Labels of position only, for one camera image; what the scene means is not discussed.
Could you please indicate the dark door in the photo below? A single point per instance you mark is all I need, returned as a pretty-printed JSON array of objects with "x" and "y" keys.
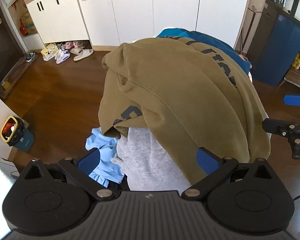
[{"x": 1, "y": 30}]

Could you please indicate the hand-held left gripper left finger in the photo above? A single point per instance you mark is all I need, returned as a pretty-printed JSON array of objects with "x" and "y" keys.
[{"x": 88, "y": 161}]

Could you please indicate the olive green sweatshirt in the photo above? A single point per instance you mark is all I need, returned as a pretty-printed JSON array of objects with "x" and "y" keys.
[{"x": 177, "y": 92}]

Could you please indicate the light blue shirt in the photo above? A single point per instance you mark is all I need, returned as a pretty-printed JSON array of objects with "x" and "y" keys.
[{"x": 102, "y": 145}]

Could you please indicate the grey garment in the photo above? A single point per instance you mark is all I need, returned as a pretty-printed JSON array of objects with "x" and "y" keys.
[{"x": 145, "y": 155}]

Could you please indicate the dark blue appliance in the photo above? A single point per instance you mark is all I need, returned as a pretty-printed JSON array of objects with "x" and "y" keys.
[{"x": 277, "y": 47}]

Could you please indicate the cardboard box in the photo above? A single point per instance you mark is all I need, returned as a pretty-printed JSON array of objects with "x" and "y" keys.
[{"x": 28, "y": 21}]

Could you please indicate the red bag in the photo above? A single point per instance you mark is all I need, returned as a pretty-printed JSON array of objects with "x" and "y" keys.
[{"x": 23, "y": 28}]

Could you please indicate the dark blue garment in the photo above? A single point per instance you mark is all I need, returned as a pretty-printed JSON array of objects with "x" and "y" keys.
[{"x": 215, "y": 42}]

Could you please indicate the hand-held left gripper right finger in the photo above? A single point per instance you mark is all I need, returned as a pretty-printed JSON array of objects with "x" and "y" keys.
[{"x": 206, "y": 161}]

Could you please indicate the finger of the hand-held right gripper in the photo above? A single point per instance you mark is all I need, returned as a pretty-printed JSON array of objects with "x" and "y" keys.
[
  {"x": 277, "y": 127},
  {"x": 297, "y": 100}
]

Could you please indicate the wooden sideboard white drawer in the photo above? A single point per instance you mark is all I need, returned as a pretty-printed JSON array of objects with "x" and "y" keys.
[{"x": 297, "y": 80}]

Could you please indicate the white wardrobe with stickers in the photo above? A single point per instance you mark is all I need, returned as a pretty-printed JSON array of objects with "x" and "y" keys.
[{"x": 165, "y": 10}]

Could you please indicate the black cloth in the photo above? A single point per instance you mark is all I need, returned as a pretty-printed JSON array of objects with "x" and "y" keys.
[{"x": 118, "y": 183}]

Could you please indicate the dark sneaker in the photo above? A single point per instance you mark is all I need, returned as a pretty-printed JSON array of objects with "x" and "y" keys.
[{"x": 30, "y": 57}]

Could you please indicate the yellow white box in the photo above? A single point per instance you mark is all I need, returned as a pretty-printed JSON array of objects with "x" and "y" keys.
[{"x": 49, "y": 51}]

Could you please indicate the beige slipper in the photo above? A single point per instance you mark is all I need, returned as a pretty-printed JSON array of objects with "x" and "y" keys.
[
  {"x": 83, "y": 54},
  {"x": 76, "y": 50}
]

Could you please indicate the teal trash bin yellow rim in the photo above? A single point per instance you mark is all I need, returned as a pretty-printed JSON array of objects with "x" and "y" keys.
[{"x": 21, "y": 140}]

